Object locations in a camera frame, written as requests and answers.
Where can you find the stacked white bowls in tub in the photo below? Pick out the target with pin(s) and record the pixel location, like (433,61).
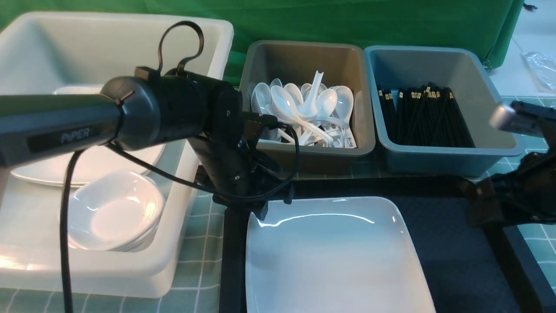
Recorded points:
(114,213)

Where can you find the teal checked tablecloth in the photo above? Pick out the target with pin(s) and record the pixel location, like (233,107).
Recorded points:
(195,283)

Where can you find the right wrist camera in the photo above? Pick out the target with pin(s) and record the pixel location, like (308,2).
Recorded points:
(523,118)

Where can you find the brown plastic bin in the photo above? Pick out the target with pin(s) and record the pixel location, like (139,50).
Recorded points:
(297,62)

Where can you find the blue-grey plastic bin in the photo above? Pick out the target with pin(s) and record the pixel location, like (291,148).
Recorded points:
(401,66)

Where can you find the bundle of black chopsticks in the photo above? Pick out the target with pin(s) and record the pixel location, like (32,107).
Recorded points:
(426,116)

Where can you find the black serving tray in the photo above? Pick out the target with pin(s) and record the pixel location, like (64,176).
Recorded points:
(467,269)

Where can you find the green backdrop cloth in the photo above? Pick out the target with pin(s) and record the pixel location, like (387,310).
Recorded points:
(483,27)

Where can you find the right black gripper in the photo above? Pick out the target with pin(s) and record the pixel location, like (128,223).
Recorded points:
(527,193)

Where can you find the large white plastic tub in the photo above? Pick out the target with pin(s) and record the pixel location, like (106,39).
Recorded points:
(42,52)

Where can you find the pile of white spoons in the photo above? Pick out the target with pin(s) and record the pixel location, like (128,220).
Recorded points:
(319,115)

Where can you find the clear plastic bag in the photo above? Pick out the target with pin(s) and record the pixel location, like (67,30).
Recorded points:
(543,68)

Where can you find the white square rice plate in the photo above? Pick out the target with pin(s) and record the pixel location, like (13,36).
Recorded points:
(333,255)

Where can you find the stacked white plates in tub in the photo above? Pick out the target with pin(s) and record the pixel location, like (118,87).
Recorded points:
(93,164)

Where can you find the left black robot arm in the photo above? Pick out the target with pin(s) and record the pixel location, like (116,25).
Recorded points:
(148,109)

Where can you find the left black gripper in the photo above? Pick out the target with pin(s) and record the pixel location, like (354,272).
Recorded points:
(240,175)

